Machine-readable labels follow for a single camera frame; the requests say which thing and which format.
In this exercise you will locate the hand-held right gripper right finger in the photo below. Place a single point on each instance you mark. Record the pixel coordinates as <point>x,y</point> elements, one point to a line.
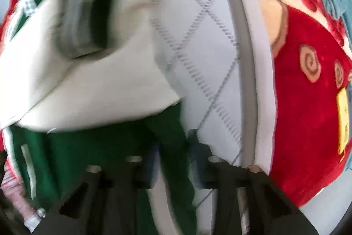
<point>196,158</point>

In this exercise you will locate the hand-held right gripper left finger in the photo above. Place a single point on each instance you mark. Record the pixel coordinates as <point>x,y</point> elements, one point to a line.
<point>154,169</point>

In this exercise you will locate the green and cream varsity jacket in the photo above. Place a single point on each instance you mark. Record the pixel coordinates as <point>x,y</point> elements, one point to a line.
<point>96,86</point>

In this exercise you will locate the white quilted floral mat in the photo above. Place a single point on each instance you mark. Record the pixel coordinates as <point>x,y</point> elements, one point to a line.
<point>206,45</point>

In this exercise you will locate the red floral blanket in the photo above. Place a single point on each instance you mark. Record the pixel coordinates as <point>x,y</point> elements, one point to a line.
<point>302,113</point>

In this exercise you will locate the yellow handheld device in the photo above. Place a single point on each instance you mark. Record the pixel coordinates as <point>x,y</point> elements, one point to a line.
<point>343,119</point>

